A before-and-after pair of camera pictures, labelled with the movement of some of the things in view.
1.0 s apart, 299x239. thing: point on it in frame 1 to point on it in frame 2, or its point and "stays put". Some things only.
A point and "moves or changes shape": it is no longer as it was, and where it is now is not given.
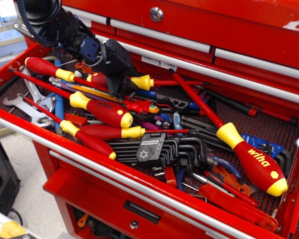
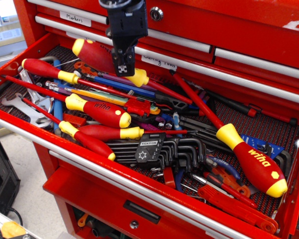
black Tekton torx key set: x=158 y=149 stays put
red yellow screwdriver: x=91 y=143 stays put
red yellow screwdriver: x=139 y=82 moves or changes shape
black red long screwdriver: x=250 y=111 stays put
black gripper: x=117 y=64 to x=126 y=25
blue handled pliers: x=212 y=160 stays put
